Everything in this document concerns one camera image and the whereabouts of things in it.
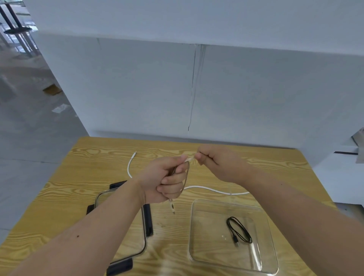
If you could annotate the person's left hand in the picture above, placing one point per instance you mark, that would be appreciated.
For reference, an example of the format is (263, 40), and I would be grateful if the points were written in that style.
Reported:
(155, 177)

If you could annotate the person's right hand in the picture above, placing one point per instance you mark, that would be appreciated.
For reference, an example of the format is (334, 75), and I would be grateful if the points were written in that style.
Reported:
(224, 165)

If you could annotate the person's left little finger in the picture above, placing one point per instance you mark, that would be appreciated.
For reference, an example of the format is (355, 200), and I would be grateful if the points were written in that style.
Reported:
(173, 197)

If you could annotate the person's right thumb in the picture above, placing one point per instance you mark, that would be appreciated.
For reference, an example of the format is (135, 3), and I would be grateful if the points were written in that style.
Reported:
(202, 159)

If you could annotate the person's left thumb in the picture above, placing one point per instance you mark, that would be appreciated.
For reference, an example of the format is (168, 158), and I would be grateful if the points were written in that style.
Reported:
(177, 159)

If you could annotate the person's left middle finger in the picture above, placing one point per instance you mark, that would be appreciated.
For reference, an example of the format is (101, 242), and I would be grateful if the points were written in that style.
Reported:
(175, 178)

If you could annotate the person's right forearm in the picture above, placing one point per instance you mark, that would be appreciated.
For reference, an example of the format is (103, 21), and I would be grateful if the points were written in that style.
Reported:
(298, 216)

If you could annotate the person's left forearm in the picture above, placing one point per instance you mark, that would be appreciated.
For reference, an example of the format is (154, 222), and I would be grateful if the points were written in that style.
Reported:
(91, 230)

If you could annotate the clear lid with black latches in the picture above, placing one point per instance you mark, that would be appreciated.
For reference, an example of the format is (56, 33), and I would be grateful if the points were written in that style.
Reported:
(148, 221)

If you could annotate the clear glass tray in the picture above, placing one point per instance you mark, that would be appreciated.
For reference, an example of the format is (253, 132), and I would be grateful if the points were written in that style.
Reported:
(210, 251)

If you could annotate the white paper sheet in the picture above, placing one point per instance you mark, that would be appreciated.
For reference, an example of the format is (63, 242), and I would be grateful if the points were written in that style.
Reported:
(60, 108)

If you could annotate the brown cardboard piece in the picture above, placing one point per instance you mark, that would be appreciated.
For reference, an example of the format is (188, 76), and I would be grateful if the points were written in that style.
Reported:
(53, 89)

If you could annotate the black strip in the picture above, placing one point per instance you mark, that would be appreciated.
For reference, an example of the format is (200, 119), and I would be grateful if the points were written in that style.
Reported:
(345, 153)

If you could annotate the black table base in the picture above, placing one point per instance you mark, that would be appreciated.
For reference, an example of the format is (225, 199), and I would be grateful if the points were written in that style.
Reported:
(17, 30)

